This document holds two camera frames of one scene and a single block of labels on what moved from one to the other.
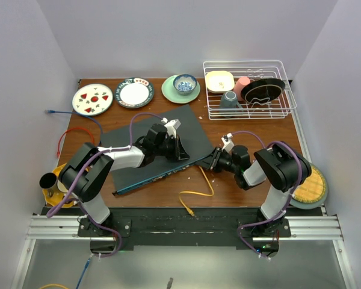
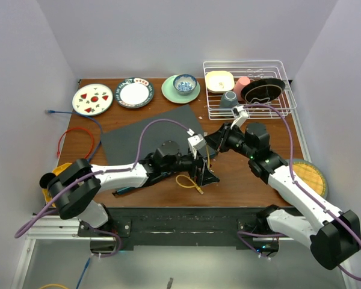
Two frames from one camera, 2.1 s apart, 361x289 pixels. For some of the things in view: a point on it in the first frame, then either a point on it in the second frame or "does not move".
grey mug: (229, 100) does not move
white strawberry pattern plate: (92, 99) does not move
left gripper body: (167, 149) → (188, 164)
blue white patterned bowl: (185, 84) does not move
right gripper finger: (212, 161) → (215, 139)
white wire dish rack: (247, 90) does not move
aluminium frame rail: (65, 227) does not move
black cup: (49, 182) does not move
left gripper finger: (181, 153) → (206, 176)
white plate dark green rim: (134, 93) does not move
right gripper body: (224, 162) → (232, 139)
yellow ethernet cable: (189, 211) → (195, 185)
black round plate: (262, 90) does not move
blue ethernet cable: (49, 111) does not move
